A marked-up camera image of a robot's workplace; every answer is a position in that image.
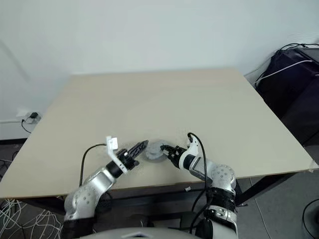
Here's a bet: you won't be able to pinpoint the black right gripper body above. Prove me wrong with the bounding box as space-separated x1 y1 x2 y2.
169 146 186 168

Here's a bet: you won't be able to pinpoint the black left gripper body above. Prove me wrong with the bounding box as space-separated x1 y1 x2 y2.
116 148 140 171

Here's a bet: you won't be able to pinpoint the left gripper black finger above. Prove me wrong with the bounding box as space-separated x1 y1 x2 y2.
128 140 150 159

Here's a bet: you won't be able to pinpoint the motor stator with copper windings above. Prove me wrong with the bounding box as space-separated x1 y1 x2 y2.
144 139 167 164

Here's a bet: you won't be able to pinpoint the grey robot torso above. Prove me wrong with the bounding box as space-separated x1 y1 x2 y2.
92 225 190 239

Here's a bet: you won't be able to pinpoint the black fabric bag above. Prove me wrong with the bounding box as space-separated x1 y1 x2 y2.
255 48 319 146

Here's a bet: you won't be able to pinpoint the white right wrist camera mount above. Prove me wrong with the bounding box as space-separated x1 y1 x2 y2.
179 135 200 169

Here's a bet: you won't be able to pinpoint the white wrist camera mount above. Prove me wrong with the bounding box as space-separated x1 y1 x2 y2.
104 135 130 175
179 135 200 169

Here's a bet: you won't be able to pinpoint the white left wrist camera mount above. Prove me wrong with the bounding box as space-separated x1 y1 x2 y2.
104 135 130 175

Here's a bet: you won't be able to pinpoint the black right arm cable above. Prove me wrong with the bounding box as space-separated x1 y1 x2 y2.
187 132 212 232

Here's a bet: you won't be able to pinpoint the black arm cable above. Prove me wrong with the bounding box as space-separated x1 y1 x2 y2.
187 132 212 232
79 143 110 187

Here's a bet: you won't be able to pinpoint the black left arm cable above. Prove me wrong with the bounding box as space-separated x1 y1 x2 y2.
79 143 110 187

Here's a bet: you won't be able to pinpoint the black metal table frame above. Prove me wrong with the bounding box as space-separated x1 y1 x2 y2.
23 171 297 217

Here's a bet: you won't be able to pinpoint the black adapter cord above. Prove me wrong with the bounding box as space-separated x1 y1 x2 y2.
21 119 32 134

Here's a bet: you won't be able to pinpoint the white wall socket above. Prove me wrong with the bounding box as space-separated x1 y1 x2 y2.
16 108 42 124

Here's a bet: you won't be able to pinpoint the white tangled floor cables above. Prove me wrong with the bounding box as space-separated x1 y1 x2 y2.
0 198 65 239

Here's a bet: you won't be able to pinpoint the white cable on bag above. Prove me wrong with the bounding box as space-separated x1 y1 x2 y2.
255 59 314 87

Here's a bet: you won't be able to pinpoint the black floor cable loop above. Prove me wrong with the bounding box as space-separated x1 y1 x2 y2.
303 199 319 236

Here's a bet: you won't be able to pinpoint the black cable over bag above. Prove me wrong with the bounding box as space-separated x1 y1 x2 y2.
280 43 319 50

